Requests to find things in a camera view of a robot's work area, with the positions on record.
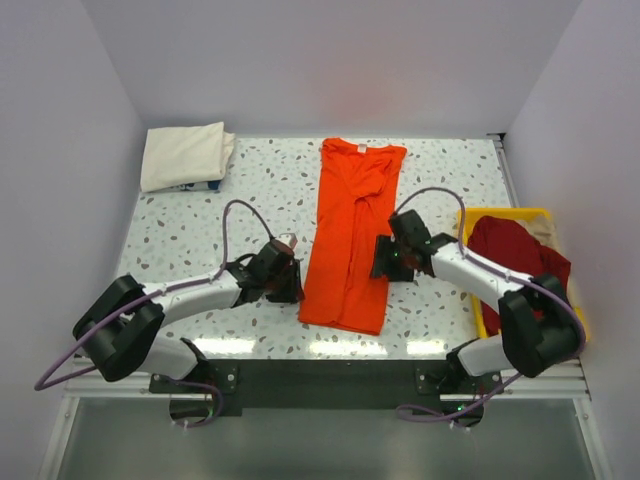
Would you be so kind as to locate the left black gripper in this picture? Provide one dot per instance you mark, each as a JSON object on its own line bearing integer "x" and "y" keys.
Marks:
{"x": 293, "y": 291}

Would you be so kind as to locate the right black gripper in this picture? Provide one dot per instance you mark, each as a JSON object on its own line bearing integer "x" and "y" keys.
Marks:
{"x": 382, "y": 265}

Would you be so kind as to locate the orange t shirt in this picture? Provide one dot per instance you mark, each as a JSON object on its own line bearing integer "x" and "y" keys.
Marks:
{"x": 356, "y": 196}

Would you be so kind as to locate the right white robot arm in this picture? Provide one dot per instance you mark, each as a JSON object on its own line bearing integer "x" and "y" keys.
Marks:
{"x": 538, "y": 326}

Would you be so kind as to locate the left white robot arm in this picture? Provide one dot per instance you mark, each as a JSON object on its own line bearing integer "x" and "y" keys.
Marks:
{"x": 120, "y": 332}

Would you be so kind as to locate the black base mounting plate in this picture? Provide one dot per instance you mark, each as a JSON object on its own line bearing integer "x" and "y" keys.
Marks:
{"x": 231, "y": 387}

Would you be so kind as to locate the dark red t shirt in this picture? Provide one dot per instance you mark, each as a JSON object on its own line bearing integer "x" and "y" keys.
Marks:
{"x": 506, "y": 242}

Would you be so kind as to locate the folded white blue-print shirt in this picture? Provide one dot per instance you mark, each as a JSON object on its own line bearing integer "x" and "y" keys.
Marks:
{"x": 211, "y": 185}

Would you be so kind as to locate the beige t shirt in bin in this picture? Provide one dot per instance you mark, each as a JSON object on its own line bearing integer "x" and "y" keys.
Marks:
{"x": 543, "y": 230}

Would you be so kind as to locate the folded cream t shirt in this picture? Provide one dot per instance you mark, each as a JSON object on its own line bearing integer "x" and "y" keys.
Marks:
{"x": 180, "y": 155}

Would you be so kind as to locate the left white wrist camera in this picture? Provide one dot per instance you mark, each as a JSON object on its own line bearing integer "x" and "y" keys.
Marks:
{"x": 288, "y": 239}

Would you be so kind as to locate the aluminium frame rail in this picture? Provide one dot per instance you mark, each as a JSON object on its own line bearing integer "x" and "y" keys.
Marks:
{"x": 498, "y": 142}
{"x": 565, "y": 381}

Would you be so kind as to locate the aluminium front frame rail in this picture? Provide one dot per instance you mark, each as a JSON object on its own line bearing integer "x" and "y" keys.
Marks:
{"x": 565, "y": 381}

